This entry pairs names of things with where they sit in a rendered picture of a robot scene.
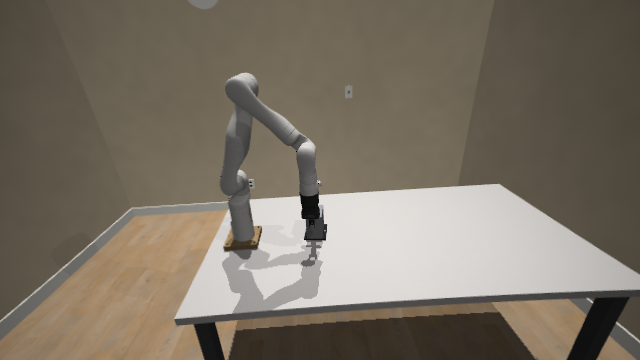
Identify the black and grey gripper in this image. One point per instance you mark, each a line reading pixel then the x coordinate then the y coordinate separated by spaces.
pixel 309 196

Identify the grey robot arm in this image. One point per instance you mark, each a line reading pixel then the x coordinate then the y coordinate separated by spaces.
pixel 240 90

